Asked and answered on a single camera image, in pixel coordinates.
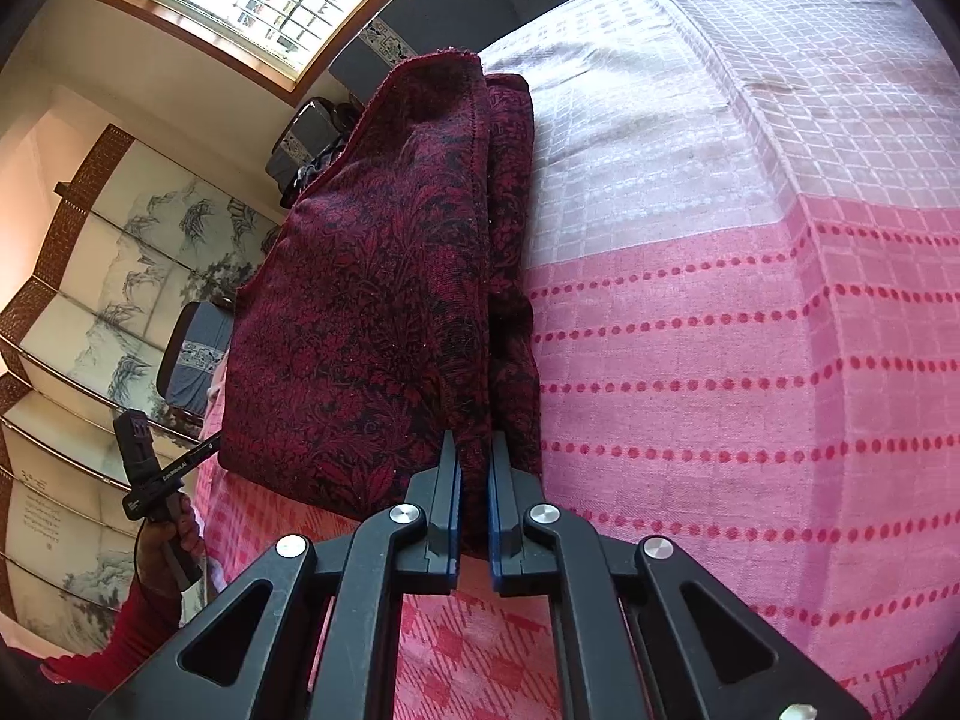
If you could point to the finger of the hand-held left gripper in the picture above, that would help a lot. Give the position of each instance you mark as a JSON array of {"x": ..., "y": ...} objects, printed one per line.
[{"x": 201, "y": 453}]

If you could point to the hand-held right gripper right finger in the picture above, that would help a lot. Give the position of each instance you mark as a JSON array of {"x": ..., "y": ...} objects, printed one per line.
[{"x": 495, "y": 532}]

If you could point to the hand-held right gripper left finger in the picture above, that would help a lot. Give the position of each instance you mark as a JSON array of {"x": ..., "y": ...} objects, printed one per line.
[{"x": 452, "y": 532}]

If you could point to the dark red patterned sweater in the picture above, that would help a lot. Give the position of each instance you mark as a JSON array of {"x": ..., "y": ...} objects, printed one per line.
[{"x": 382, "y": 300}]

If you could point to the person's left forearm red sleeve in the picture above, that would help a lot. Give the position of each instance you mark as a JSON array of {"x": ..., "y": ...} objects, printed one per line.
[{"x": 112, "y": 645}]

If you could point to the person's left hand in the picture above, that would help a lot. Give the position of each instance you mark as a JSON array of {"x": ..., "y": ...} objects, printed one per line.
[{"x": 159, "y": 551}]

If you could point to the wooden chair with grey cushion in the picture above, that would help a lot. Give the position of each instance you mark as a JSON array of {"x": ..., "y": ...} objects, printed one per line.
[{"x": 191, "y": 364}]

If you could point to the painted folding screen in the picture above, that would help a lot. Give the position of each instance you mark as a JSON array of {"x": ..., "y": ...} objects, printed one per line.
[{"x": 97, "y": 300}]

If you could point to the pink checked bedspread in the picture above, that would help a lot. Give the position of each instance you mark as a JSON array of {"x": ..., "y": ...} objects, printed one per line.
[{"x": 712, "y": 330}]

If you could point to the shiny black bag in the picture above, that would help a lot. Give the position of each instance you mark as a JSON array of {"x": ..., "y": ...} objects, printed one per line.
[{"x": 326, "y": 161}]

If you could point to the grey cushioned wooden armchair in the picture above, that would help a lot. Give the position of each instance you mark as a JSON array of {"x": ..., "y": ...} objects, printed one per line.
[{"x": 300, "y": 142}]

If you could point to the grey sofa with patterned stripes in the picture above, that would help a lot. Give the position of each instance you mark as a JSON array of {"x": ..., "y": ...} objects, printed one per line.
[{"x": 375, "y": 52}]

